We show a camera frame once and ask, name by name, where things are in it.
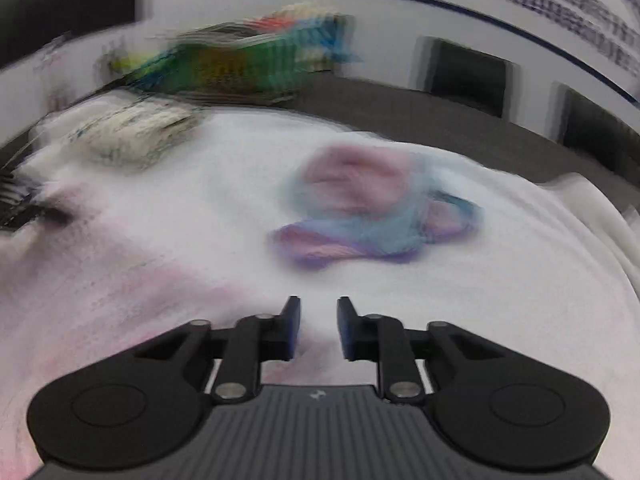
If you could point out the cream floral folded cloth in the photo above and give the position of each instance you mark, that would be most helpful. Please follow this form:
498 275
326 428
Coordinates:
135 132

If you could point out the blue wall sign lettering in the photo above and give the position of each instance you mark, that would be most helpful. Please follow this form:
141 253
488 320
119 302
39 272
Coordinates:
550 15

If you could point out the white fluffy blanket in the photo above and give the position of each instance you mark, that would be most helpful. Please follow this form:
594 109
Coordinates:
500 285

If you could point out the dark wall panel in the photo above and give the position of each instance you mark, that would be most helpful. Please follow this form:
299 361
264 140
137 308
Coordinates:
470 77
600 125

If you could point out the large black wall board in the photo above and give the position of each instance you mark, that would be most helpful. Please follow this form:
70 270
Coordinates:
60 5

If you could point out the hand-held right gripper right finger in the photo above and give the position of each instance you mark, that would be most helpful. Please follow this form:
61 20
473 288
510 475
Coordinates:
345 330

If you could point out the pink floral pajama garment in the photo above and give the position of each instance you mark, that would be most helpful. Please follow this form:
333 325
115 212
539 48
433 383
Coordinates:
150 305

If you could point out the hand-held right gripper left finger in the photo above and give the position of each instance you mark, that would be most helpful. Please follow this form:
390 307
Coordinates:
293 327

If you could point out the small pink and blue garment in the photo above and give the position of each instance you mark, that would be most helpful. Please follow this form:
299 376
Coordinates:
365 210

